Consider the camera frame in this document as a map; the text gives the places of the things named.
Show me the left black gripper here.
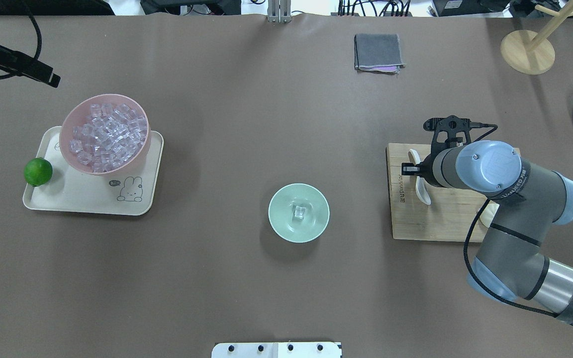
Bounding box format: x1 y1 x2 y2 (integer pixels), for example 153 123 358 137
0 45 61 88

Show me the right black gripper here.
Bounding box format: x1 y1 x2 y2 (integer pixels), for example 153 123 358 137
401 154 443 187

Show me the white ceramic spoon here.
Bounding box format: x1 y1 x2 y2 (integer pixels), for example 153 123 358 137
408 149 432 205

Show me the pink bowl of ice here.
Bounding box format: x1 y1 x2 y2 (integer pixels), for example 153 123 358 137
59 93 153 176

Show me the clear acrylic ice cube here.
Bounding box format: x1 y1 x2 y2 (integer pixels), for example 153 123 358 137
293 205 307 220

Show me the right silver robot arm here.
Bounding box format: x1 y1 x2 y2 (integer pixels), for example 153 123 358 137
401 140 573 326

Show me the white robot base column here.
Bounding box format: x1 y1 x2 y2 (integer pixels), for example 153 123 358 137
211 341 343 358

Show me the mint green bowl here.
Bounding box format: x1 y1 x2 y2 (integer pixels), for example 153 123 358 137
268 183 330 243

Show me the bamboo cutting board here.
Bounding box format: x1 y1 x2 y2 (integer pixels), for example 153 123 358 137
386 143 486 242

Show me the green lime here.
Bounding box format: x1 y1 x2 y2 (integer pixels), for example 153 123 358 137
23 157 54 186

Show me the grey folded cloth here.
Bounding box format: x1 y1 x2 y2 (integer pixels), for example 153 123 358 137
353 33 406 74

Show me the wooden mug tree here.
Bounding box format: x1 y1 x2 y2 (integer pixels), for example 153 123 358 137
500 0 573 75

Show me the cream serving tray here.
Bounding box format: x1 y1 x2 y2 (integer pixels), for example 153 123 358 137
22 126 164 216

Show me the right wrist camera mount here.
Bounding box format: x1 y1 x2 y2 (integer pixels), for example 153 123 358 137
423 115 498 154

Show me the aluminium frame post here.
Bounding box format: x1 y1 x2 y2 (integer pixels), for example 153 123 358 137
266 0 292 23

